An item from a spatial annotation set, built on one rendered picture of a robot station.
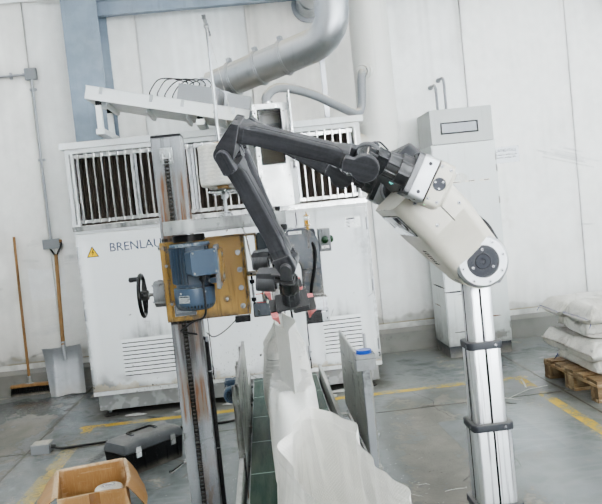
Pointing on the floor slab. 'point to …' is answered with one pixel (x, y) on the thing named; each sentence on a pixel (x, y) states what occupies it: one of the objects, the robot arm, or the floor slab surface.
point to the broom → (26, 352)
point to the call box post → (370, 416)
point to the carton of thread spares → (77, 481)
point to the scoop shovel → (68, 366)
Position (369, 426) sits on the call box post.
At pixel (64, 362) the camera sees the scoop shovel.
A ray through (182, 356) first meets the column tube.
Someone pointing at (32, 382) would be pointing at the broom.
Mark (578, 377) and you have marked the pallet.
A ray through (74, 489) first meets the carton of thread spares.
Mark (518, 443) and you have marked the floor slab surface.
